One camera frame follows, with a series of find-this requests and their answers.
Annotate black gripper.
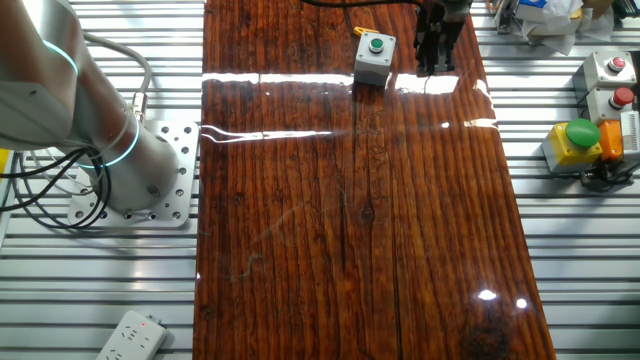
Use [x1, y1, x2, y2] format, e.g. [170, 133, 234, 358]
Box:
[413, 0, 474, 77]

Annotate grey box green push button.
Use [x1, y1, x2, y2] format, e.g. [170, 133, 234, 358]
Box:
[352, 31, 397, 88]

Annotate grey box small red button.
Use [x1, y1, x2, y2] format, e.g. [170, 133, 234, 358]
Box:
[572, 49, 639, 94]

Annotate yellow box green mushroom button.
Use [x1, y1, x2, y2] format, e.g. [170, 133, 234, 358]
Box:
[541, 117, 605, 175]

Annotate grey box large red button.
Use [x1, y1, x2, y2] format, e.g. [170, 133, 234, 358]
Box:
[584, 86, 636, 126]

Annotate metal clamp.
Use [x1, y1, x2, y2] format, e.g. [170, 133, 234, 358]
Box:
[493, 0, 520, 35]

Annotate white crumpled plastic bag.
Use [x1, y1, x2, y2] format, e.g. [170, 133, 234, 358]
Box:
[519, 0, 616, 57]

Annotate brown cardboard box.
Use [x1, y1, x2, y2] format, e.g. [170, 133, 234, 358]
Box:
[582, 0, 617, 21]

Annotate orange plastic block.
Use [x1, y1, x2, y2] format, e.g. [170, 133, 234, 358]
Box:
[597, 119, 625, 163]

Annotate brown wooden board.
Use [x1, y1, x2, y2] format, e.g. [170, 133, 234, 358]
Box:
[192, 0, 557, 360]

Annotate white power strip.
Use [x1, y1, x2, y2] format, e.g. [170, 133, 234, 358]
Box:
[94, 309, 169, 360]

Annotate black camera stand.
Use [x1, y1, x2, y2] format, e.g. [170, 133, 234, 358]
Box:
[579, 159, 640, 194]

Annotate silver depth camera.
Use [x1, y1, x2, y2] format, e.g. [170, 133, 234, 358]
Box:
[619, 109, 640, 162]

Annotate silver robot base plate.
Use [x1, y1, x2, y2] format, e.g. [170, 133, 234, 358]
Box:
[67, 119, 200, 230]

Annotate thick grey cable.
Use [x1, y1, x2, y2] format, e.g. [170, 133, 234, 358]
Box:
[82, 32, 154, 124]

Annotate black cable bundle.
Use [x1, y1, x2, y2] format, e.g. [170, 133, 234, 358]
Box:
[0, 147, 114, 231]

